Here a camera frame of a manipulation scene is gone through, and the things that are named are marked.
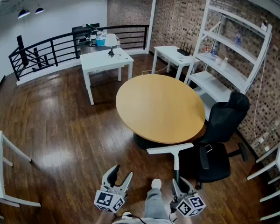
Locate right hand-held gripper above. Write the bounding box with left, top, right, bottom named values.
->
left=169, top=176, right=206, bottom=218

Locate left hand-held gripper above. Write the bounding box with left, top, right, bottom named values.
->
left=94, top=164, right=133, bottom=214

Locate white squeegee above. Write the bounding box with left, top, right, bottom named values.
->
left=146, top=142, right=194, bottom=184

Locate person's right forearm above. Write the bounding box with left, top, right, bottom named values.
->
left=174, top=215, right=190, bottom=224

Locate person's left forearm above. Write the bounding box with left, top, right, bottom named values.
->
left=98, top=210, right=115, bottom=224

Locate person's grey trouser leg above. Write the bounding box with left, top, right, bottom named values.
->
left=143, top=188, right=171, bottom=221

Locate black office chair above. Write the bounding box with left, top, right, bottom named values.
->
left=177, top=91, right=251, bottom=190

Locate round wooden table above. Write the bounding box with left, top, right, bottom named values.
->
left=115, top=74, right=206, bottom=149

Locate tall white shelving unit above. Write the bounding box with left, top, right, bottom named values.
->
left=184, top=0, right=273, bottom=121

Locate large white square table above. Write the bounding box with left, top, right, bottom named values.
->
left=80, top=47, right=134, bottom=105

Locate dark desk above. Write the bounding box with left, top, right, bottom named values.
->
left=79, top=42, right=108, bottom=56

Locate black router with antennas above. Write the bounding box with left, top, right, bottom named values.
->
left=176, top=42, right=193, bottom=56

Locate small white table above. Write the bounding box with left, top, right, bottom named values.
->
left=151, top=45, right=200, bottom=80

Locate white shade table lamp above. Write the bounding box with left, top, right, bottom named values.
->
left=104, top=33, right=118, bottom=57

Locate blue storage box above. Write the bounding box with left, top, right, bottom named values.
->
left=95, top=35, right=107, bottom=47

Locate black computer monitor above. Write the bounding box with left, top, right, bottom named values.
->
left=71, top=23, right=100, bottom=41

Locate black metal railing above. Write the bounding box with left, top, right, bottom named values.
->
left=8, top=24, right=150, bottom=82

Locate white support pillar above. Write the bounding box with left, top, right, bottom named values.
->
left=145, top=0, right=159, bottom=55

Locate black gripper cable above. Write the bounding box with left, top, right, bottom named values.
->
left=113, top=213, right=148, bottom=224

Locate white floor cable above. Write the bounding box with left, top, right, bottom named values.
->
left=141, top=65, right=169, bottom=76

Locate white wall cable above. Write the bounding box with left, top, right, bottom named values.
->
left=253, top=61, right=267, bottom=144

